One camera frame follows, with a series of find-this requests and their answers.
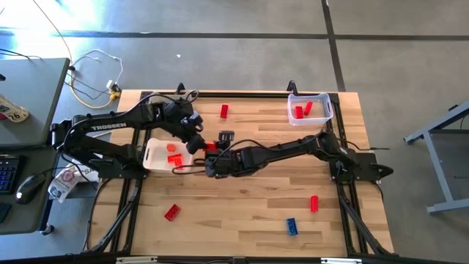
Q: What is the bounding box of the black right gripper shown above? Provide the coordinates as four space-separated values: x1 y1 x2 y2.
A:
204 130 245 180

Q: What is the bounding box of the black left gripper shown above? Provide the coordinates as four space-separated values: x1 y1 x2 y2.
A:
178 117 208 155

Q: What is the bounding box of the blue toy brick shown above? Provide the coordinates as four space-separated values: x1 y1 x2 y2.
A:
286 217 299 237

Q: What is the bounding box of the white plastic bin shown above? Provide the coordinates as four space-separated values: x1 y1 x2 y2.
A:
147 91 191 107
141 137 194 174

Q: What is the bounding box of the clear plastic bin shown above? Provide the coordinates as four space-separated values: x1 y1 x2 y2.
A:
287 92 335 127

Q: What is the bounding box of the white printed plastic bag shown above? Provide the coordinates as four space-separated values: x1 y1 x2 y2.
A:
47 161 100 203

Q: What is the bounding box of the black computer mouse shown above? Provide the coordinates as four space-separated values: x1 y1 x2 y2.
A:
15 172 47 205

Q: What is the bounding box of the gray desk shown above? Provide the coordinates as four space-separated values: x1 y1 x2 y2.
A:
0 57 71 235

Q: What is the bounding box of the white labelled bottle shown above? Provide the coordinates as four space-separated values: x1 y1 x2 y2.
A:
0 94 30 124

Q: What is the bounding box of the black keyboard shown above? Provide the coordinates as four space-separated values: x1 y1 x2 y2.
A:
0 154 21 195

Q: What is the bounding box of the gray metal table stand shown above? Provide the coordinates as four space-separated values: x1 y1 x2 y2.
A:
402 100 469 216

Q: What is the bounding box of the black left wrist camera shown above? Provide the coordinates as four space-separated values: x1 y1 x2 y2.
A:
188 111 205 132

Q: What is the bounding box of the white cable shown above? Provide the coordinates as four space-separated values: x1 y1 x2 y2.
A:
71 48 124 89

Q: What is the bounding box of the yellow cable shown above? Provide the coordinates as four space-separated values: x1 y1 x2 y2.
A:
32 0 122 110

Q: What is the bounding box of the black floor cable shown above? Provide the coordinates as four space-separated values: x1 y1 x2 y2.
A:
64 71 111 100

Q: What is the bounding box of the black thin cable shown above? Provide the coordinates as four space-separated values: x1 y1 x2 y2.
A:
0 47 42 60

